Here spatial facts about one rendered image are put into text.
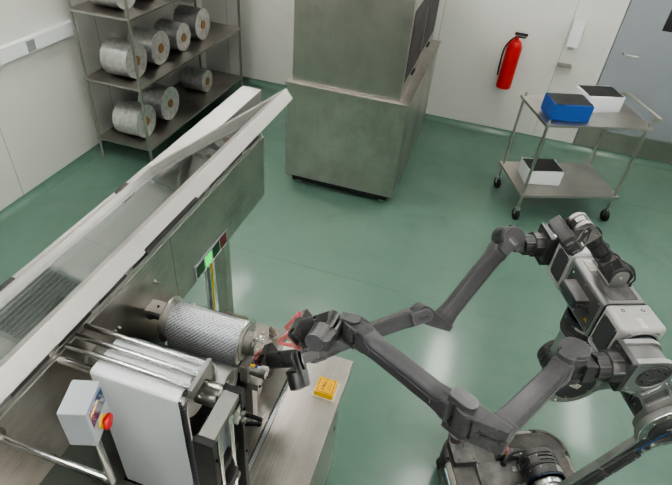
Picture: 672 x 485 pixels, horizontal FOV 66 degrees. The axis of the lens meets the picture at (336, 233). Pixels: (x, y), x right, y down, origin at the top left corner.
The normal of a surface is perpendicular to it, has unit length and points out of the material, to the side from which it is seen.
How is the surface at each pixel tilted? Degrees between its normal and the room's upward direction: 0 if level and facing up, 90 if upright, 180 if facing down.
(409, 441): 0
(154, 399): 90
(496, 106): 90
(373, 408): 0
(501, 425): 8
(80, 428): 90
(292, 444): 0
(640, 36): 90
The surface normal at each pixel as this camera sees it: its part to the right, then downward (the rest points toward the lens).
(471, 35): -0.30, 0.57
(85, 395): 0.07, -0.78
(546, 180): 0.00, 0.62
